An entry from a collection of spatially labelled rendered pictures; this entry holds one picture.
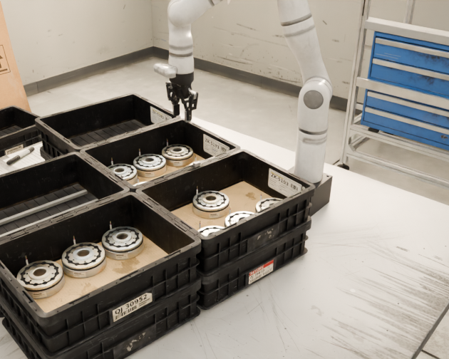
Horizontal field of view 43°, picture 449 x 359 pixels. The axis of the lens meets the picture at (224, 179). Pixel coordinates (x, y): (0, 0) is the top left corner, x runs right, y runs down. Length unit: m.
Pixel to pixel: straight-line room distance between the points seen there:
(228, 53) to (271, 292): 3.70
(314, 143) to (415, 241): 0.42
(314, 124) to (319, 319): 0.59
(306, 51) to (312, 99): 0.14
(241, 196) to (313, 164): 0.27
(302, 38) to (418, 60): 1.66
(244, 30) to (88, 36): 1.33
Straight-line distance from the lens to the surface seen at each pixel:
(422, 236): 1.86
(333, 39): 4.46
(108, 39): 5.28
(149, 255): 1.45
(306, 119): 1.74
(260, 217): 1.43
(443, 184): 3.42
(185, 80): 1.71
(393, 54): 3.32
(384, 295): 1.60
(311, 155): 1.79
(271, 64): 4.81
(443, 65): 3.23
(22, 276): 1.40
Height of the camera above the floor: 1.70
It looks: 30 degrees down
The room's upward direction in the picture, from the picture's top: 1 degrees clockwise
